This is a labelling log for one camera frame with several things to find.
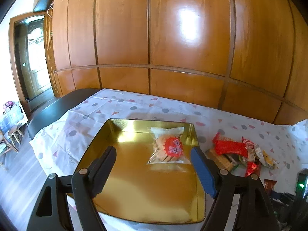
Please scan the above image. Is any red white cake packet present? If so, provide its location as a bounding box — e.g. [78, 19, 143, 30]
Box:
[147, 127, 191, 165]

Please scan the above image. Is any shiny red snack packet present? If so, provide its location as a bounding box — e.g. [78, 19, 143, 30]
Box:
[212, 132, 248, 158]

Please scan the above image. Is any dark brown snack packet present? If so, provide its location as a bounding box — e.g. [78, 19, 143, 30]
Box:
[264, 179, 277, 196]

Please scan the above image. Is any small red foil packet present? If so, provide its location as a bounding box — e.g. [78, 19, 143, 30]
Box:
[245, 161, 261, 177]

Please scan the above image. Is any green-edged biscuit packet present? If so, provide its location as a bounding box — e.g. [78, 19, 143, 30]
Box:
[205, 148, 239, 172]

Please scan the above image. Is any yellow white snack packet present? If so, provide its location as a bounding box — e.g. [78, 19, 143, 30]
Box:
[255, 146, 277, 169]

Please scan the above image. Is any red white candy packet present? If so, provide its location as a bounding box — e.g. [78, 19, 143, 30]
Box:
[242, 137, 258, 162]

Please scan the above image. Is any white patterned tablecloth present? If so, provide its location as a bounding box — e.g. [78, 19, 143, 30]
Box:
[29, 88, 308, 231]

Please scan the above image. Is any small wooden stool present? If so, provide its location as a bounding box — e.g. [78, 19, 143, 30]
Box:
[8, 125, 24, 144]

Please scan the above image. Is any gold metal tin tray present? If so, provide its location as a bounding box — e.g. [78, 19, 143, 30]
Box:
[77, 119, 205, 224]

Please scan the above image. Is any plaid fabric chair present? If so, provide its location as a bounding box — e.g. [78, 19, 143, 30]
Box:
[1, 101, 28, 134]

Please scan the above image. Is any wooden door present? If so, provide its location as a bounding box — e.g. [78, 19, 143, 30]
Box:
[9, 12, 55, 114]

